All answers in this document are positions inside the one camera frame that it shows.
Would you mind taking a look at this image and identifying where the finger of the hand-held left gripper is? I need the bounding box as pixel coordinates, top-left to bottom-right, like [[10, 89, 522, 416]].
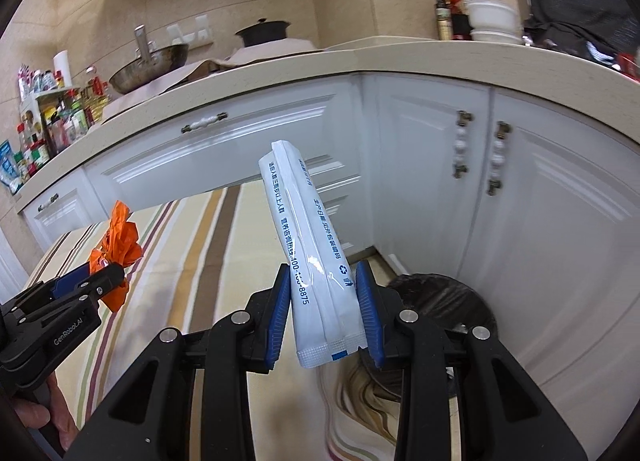
[[10, 263, 97, 315], [20, 263, 129, 337]]

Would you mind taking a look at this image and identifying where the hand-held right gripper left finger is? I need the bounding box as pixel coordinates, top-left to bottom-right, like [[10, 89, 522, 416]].
[[62, 261, 293, 461]]

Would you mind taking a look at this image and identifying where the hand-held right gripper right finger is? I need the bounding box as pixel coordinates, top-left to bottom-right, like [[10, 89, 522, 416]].
[[354, 259, 588, 461]]

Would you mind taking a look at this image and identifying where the orange wrapper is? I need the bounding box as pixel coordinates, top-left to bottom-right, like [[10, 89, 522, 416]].
[[89, 200, 144, 313]]

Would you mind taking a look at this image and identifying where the white printed packet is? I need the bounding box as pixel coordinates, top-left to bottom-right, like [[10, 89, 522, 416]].
[[258, 140, 369, 370]]

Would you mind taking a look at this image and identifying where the black trash bin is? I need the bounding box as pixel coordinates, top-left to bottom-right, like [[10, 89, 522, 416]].
[[357, 272, 499, 399]]

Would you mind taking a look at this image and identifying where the person's left hand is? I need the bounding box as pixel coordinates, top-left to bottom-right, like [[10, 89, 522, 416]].
[[12, 375, 77, 453]]

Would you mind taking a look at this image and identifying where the small white cabinet door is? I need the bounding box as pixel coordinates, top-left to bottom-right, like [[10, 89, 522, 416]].
[[20, 166, 98, 252]]

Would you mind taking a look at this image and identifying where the striped tablecloth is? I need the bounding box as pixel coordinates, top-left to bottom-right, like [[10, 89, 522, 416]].
[[22, 186, 401, 461]]

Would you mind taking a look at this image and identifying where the wide white cabinet door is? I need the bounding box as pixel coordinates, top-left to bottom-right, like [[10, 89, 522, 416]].
[[82, 76, 378, 267]]

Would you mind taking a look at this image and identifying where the narrow white cabinet door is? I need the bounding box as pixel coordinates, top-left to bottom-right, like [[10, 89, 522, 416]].
[[372, 75, 496, 287]]

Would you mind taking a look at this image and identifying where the group of condiment bottles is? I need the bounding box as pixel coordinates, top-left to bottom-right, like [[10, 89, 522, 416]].
[[0, 65, 112, 196]]

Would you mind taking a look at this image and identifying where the large white cabinet door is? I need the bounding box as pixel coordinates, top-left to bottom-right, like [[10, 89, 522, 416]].
[[462, 91, 640, 392]]

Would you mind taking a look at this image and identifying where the paper towel roll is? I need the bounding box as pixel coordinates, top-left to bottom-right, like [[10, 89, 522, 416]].
[[52, 50, 71, 89]]

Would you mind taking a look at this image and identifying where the metal wok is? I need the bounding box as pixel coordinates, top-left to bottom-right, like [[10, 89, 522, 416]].
[[109, 26, 190, 94]]

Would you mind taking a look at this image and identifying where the beige kitchen countertop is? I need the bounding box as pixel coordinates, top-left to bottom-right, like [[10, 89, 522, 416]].
[[15, 36, 640, 214]]

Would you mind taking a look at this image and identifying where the black cooking pot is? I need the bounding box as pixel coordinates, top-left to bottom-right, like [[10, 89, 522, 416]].
[[236, 18, 291, 48]]

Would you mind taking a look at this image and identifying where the shallow white bowl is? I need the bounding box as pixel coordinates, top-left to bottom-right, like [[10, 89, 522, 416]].
[[470, 30, 524, 46]]

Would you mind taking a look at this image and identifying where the red-capped sauce bottle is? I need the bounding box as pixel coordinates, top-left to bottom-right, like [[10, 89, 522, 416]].
[[450, 0, 472, 42]]

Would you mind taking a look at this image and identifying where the dark oil bottle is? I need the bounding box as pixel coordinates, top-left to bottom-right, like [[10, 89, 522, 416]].
[[434, 0, 454, 42]]

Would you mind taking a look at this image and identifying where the large white bowl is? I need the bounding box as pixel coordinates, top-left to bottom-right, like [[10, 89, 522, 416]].
[[467, 0, 521, 32]]

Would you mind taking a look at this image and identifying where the horizontal white brass door handle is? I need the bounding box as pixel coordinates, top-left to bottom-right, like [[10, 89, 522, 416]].
[[181, 112, 228, 133]]

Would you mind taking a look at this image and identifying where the vertical white brass door handle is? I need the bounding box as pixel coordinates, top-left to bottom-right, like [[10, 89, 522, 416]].
[[452, 111, 473, 178], [487, 122, 513, 196]]

